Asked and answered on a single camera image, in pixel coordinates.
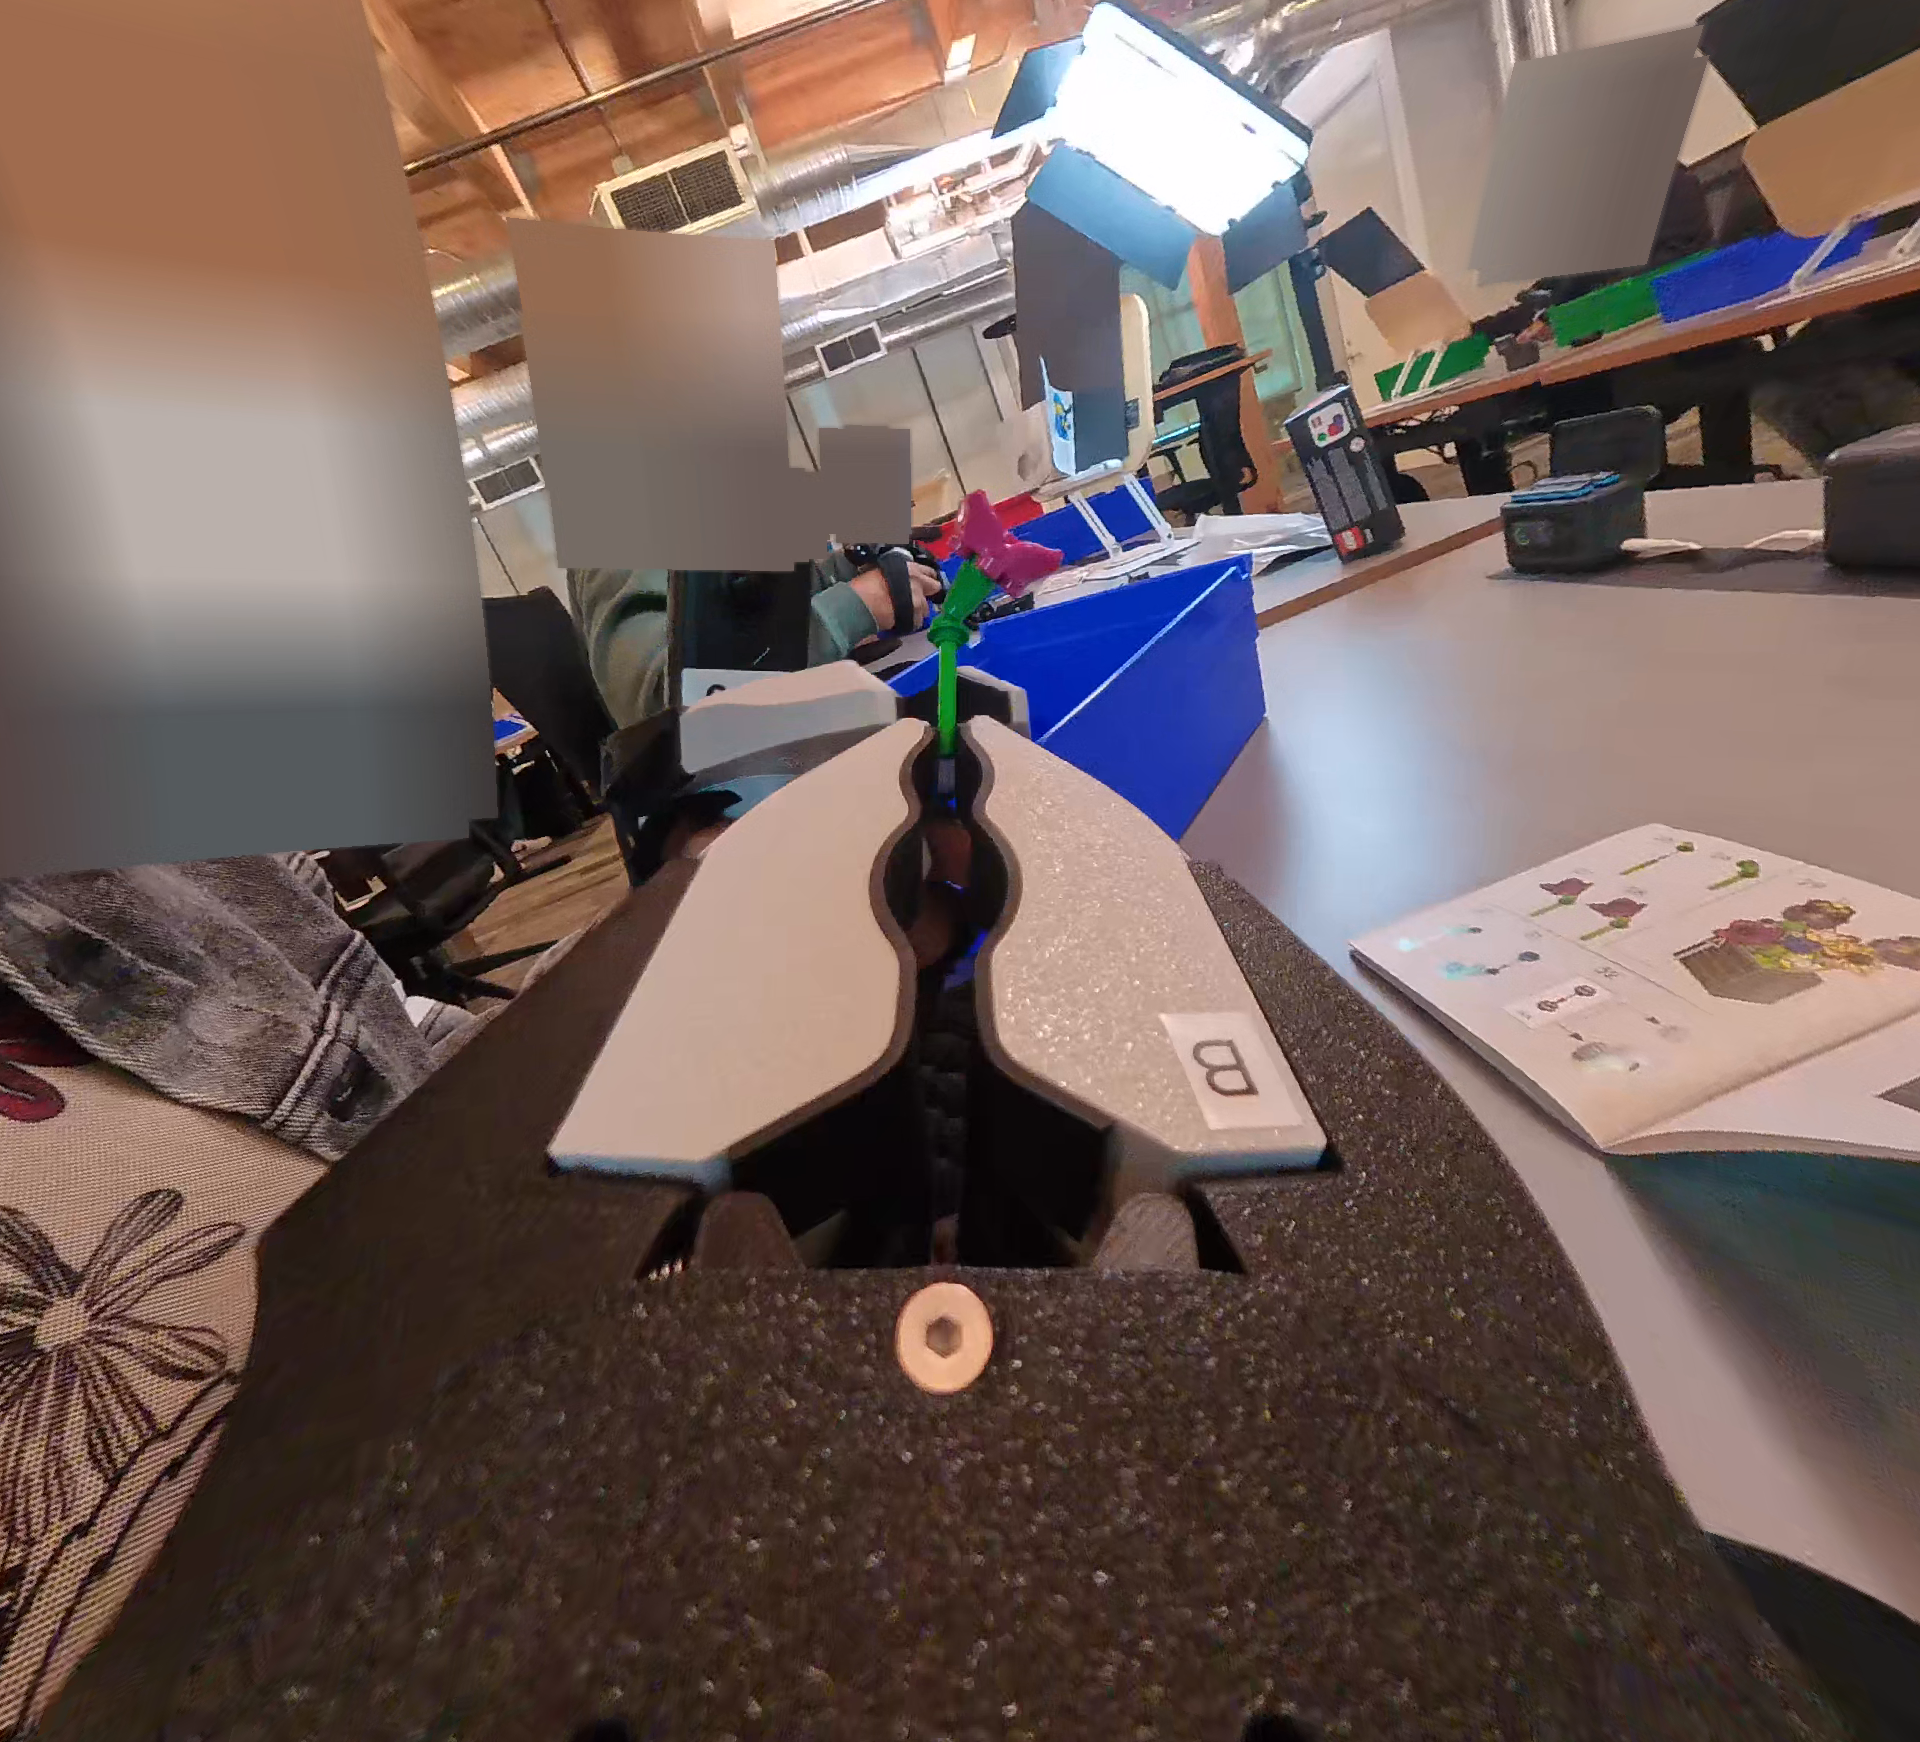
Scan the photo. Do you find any black office chair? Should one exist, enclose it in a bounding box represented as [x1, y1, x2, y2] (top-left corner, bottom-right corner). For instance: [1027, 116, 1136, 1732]
[352, 591, 618, 1009]

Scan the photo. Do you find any studio light panel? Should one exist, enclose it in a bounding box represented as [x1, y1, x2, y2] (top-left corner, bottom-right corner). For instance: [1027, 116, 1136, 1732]
[988, 0, 1427, 410]

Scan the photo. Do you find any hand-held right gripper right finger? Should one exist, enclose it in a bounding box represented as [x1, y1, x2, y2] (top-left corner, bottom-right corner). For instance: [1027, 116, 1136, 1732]
[958, 717, 1333, 1226]

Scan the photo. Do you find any small black toy box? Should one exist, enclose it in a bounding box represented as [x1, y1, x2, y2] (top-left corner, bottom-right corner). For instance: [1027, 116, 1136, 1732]
[1284, 383, 1406, 564]

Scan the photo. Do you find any blue plastic plate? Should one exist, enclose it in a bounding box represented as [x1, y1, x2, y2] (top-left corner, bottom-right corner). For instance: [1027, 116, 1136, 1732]
[1650, 219, 1884, 327]

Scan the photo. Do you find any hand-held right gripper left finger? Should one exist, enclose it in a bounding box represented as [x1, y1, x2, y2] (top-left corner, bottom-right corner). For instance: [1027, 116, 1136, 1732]
[549, 717, 939, 1190]

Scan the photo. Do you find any person's dark denim jacket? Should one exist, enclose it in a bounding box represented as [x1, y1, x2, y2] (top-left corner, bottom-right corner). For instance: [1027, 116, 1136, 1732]
[0, 857, 451, 1163]

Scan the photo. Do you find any wood edged desk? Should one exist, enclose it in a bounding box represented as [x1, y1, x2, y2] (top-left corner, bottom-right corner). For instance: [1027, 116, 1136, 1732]
[1357, 256, 1920, 492]

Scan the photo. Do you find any green lego stem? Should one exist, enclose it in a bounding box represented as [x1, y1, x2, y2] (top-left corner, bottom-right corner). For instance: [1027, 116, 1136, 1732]
[931, 558, 994, 758]

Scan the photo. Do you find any blue plastic bin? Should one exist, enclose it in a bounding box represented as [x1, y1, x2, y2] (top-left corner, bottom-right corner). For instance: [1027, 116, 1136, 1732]
[886, 558, 1268, 845]

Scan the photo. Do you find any lego instruction booklet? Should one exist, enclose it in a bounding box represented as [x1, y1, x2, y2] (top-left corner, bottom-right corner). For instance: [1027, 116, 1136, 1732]
[1348, 825, 1920, 1163]

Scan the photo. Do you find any green plastic plate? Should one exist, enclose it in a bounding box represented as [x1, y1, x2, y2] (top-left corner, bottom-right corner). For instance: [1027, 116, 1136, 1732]
[1547, 272, 1672, 351]
[1374, 341, 1494, 408]

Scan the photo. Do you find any black equipment case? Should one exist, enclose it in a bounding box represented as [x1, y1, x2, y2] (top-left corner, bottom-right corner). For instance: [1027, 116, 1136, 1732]
[1824, 432, 1920, 574]
[1501, 408, 1667, 574]

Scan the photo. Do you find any white air vent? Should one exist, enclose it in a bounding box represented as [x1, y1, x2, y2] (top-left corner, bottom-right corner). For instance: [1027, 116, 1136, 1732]
[591, 145, 759, 237]

